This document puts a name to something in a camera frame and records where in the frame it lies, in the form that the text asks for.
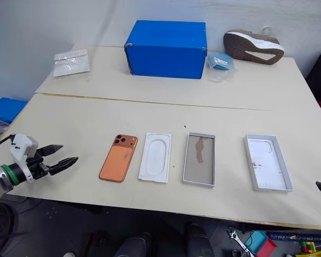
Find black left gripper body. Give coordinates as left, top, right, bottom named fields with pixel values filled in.
left=25, top=153, right=52, bottom=180

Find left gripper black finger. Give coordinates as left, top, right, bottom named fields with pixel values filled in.
left=37, top=144, right=64, bottom=157
left=48, top=156, right=79, bottom=176

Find orange smartphone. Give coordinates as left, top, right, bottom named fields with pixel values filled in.
left=98, top=134, right=139, bottom=183

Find grey phone box base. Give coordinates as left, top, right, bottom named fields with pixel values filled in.
left=182, top=131, right=217, bottom=188

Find blue cardboard box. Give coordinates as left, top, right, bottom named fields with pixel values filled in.
left=123, top=19, right=208, bottom=80

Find blue patterned tube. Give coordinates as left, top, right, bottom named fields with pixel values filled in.
left=265, top=231, right=321, bottom=242

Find colourful toy blocks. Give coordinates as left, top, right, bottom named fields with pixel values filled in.
left=299, top=240, right=318, bottom=254

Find blue plastic bin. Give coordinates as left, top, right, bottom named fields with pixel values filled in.
left=0, top=97, right=28, bottom=125

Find red plastic tray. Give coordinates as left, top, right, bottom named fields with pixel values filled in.
left=256, top=238, right=279, bottom=257

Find blue plastic tray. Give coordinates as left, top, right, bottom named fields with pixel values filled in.
left=243, top=230, right=269, bottom=255

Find white booklet in clear bag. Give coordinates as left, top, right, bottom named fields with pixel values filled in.
left=52, top=48, right=92, bottom=79

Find white moulded tray insert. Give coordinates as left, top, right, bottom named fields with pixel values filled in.
left=137, top=132, right=173, bottom=184

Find silver adjustable wrench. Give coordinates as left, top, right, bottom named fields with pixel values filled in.
left=227, top=226, right=251, bottom=255

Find dark rounded shape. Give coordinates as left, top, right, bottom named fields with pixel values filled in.
left=185, top=222, right=215, bottom=257
left=113, top=232, right=155, bottom=257

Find brown sneaker with white sole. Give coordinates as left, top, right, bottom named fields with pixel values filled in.
left=223, top=26, right=285, bottom=66

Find blue item in clear bag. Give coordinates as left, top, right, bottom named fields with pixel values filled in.
left=206, top=51, right=236, bottom=82

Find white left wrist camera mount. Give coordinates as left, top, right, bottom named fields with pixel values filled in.
left=9, top=133, right=39, bottom=184

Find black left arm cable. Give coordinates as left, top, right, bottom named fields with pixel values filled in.
left=0, top=135, right=16, bottom=152

